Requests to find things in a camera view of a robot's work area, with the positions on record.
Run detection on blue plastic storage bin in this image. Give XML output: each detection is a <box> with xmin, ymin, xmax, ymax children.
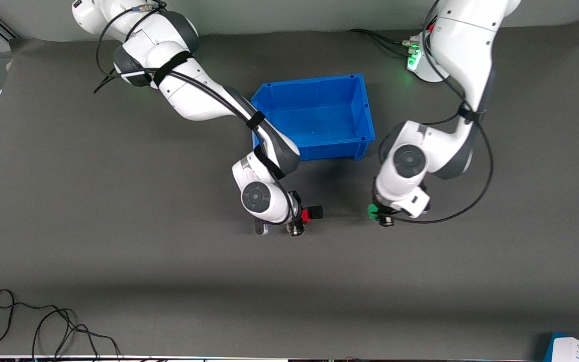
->
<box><xmin>251</xmin><ymin>73</ymin><xmax>376</xmax><ymax>162</ymax></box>

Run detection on black left base cables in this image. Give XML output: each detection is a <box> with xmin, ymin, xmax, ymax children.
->
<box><xmin>347</xmin><ymin>20</ymin><xmax>438</xmax><ymax>57</ymax></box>

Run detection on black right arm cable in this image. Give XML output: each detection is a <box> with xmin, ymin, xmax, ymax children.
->
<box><xmin>92</xmin><ymin>0</ymin><xmax>301</xmax><ymax>224</ymax></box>

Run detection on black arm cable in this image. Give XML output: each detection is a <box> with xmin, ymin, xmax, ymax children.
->
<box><xmin>92</xmin><ymin>0</ymin><xmax>301</xmax><ymax>224</ymax></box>
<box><xmin>377</xmin><ymin>0</ymin><xmax>495</xmax><ymax>225</ymax></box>

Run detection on thin black loose cable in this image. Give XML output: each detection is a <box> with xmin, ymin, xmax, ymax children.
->
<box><xmin>0</xmin><ymin>289</ymin><xmax>122</xmax><ymax>360</ymax></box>

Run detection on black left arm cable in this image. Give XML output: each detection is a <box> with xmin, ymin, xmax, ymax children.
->
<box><xmin>377</xmin><ymin>0</ymin><xmax>495</xmax><ymax>225</ymax></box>

